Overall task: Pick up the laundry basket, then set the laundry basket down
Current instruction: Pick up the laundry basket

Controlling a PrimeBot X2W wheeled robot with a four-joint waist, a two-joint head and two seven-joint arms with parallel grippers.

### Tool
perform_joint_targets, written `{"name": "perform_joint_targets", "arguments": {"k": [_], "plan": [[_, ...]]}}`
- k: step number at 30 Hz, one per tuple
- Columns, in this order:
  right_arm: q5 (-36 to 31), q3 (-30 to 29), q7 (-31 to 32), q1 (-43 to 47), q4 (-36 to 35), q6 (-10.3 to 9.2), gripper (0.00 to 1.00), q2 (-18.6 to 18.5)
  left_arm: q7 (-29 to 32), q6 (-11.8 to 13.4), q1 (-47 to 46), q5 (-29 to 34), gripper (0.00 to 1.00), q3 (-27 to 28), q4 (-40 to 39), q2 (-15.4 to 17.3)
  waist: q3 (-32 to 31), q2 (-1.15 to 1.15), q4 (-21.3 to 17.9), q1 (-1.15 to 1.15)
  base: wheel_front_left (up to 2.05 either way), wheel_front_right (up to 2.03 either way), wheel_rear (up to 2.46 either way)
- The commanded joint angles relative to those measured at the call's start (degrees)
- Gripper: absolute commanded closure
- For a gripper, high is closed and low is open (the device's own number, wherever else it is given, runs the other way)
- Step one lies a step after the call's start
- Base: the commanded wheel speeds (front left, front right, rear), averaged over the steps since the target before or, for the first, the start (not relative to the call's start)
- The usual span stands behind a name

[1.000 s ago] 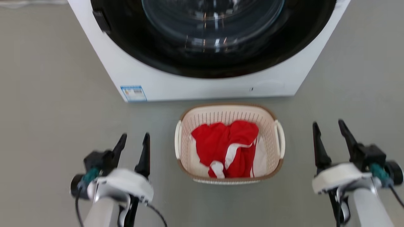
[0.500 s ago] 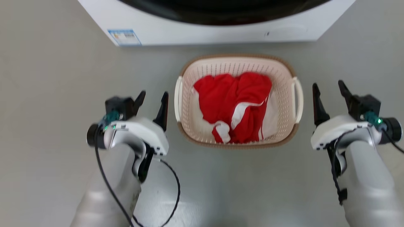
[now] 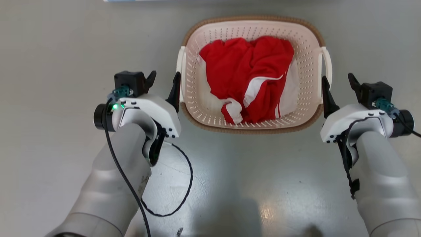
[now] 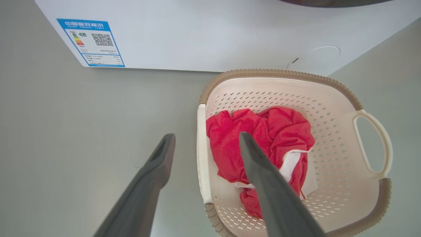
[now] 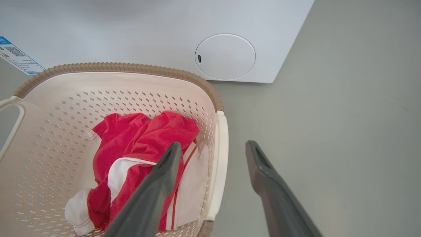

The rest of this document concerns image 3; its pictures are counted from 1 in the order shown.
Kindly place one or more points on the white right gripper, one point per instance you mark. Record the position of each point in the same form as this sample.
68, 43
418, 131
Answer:
355, 118

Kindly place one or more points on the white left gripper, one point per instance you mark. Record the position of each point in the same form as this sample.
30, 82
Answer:
154, 112

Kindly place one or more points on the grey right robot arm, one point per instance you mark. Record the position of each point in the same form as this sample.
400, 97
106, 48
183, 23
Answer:
384, 191

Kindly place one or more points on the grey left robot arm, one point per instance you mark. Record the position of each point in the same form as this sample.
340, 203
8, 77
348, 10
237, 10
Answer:
108, 184

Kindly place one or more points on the beige perforated plastic laundry basket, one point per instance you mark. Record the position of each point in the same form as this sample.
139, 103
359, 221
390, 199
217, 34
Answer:
306, 62

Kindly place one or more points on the red garment with white stripes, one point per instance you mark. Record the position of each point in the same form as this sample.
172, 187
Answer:
243, 69

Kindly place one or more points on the small dark floor scrap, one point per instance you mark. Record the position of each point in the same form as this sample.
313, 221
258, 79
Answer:
179, 231

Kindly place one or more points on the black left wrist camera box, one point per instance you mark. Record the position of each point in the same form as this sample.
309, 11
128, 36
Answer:
129, 81

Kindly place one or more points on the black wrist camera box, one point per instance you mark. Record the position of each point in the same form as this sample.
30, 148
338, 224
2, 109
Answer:
376, 92
129, 81

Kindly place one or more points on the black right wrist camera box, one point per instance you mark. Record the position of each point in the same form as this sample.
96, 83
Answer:
376, 92

